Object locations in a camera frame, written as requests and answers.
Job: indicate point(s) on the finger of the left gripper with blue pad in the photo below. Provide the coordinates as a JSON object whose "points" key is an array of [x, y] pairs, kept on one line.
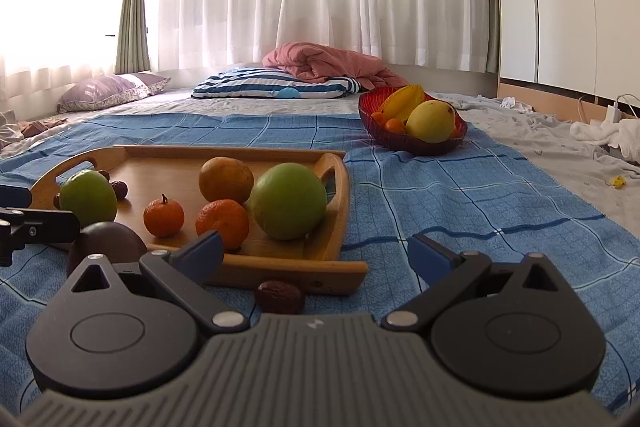
{"points": [[15, 196]]}

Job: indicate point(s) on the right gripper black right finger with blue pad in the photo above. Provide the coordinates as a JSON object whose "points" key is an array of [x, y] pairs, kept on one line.
{"points": [[516, 330]]}

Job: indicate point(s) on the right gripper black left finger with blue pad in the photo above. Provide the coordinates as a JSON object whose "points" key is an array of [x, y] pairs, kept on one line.
{"points": [[115, 330]]}

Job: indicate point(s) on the green apple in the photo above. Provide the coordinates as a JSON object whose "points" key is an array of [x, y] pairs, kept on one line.
{"points": [[90, 197], [288, 201]]}

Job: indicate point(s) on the dark purple passion fruit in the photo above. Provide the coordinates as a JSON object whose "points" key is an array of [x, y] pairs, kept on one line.
{"points": [[112, 239]]}

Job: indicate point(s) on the orange tangerine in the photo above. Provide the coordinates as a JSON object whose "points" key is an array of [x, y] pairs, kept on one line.
{"points": [[228, 218]]}

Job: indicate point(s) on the red jujube date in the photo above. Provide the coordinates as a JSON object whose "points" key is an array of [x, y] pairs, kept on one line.
{"points": [[278, 297]]}

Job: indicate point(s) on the large brownish orange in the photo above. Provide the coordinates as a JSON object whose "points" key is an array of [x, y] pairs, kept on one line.
{"points": [[225, 178]]}

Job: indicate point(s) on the crumpled clothes at left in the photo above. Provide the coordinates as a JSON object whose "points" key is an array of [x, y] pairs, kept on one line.
{"points": [[13, 131]]}

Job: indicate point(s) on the small dates in tray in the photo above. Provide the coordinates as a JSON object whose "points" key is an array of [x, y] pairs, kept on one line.
{"points": [[119, 188]]}

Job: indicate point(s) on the purple pillow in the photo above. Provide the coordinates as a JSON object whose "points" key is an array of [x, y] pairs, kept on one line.
{"points": [[112, 90]]}

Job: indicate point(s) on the green drape curtain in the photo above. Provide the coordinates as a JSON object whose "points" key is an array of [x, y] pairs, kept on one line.
{"points": [[132, 53]]}

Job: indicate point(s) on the grey bed sheet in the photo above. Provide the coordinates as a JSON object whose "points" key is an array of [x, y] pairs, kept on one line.
{"points": [[607, 182]]}

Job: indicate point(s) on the wooden serving tray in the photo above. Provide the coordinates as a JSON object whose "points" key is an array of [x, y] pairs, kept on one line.
{"points": [[313, 264]]}

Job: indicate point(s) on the yellow mango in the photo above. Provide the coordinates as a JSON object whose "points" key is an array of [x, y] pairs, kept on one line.
{"points": [[432, 122]]}

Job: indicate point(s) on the small orange in bowl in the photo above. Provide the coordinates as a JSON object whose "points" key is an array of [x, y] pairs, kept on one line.
{"points": [[395, 126], [380, 119]]}

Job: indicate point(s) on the yellow starfruit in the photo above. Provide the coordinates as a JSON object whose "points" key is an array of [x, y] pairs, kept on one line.
{"points": [[400, 104]]}

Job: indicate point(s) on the blue white striped pillow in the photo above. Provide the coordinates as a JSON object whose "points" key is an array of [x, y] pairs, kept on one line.
{"points": [[261, 82]]}

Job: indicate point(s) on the red glass fruit bowl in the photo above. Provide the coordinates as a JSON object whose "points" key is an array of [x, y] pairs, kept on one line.
{"points": [[369, 103]]}

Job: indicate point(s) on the pink folded blanket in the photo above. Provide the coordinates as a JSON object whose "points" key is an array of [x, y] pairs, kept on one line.
{"points": [[315, 63]]}

